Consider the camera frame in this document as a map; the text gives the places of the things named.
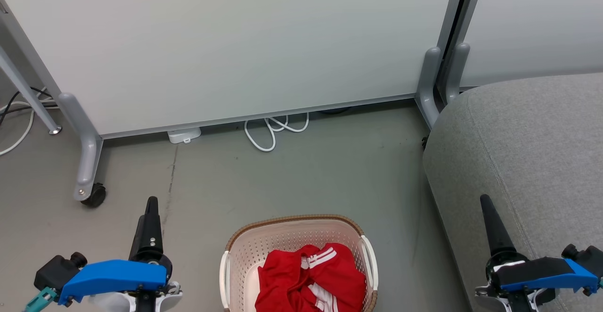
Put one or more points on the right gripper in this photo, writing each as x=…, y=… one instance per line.
x=513, y=302

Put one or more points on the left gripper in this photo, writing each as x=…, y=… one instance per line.
x=155, y=303

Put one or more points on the red garment with white stripes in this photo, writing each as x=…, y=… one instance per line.
x=282, y=279

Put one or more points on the grey fabric sofa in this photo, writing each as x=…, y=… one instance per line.
x=518, y=151

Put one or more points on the black caster wheel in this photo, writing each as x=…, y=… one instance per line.
x=95, y=196

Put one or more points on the long grey partition foot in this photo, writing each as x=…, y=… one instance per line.
x=87, y=151

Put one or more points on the white adapter box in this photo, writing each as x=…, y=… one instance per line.
x=183, y=135

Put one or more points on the small black caster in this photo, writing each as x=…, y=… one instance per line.
x=424, y=143

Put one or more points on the beige perforated laundry basket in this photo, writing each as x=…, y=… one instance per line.
x=282, y=236

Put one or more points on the pale metal table leg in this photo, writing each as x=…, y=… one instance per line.
x=28, y=93

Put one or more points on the wide white partition panel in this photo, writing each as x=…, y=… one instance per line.
x=235, y=43

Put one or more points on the narrow white partition panel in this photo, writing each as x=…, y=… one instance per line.
x=541, y=20

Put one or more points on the all blue camera mount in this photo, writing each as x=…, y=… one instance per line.
x=118, y=276

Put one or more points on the blue and black camera mount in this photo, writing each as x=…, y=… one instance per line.
x=541, y=274

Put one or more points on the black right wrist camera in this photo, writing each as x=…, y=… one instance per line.
x=589, y=255

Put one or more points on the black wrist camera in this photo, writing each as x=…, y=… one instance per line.
x=589, y=255
x=54, y=269

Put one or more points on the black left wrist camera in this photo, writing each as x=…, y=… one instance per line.
x=54, y=269

